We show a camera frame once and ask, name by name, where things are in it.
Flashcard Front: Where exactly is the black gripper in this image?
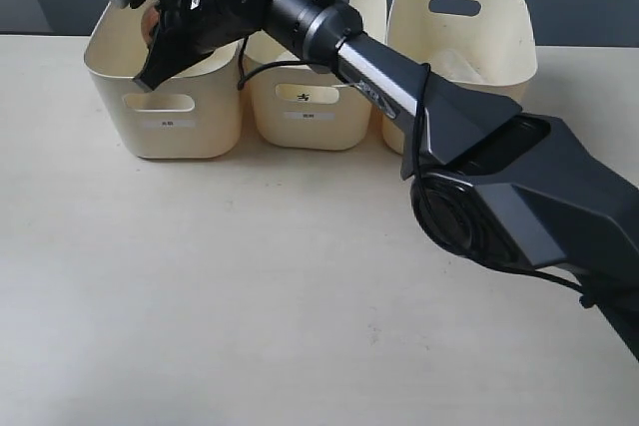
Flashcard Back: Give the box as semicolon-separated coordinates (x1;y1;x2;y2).
133;0;265;92

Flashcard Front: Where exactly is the white paper cup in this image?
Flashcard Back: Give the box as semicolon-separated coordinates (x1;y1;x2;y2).
279;49;320;104

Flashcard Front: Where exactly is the brown wooden cup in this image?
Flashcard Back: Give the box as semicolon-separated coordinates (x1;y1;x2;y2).
140;5;161;46

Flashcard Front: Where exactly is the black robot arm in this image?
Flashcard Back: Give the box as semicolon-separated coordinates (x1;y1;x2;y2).
137;0;638;350

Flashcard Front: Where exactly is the cream plastic bin left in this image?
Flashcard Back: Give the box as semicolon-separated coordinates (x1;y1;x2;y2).
84;0;244;160

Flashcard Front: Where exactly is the cream plastic bin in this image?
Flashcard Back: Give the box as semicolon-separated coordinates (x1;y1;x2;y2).
381;0;538;156
84;0;244;160
241;0;387;151

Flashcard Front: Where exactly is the cream plastic bin middle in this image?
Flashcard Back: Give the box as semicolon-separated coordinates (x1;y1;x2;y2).
241;0;387;151

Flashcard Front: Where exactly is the cream plastic bin right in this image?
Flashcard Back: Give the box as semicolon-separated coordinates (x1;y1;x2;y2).
381;0;538;156

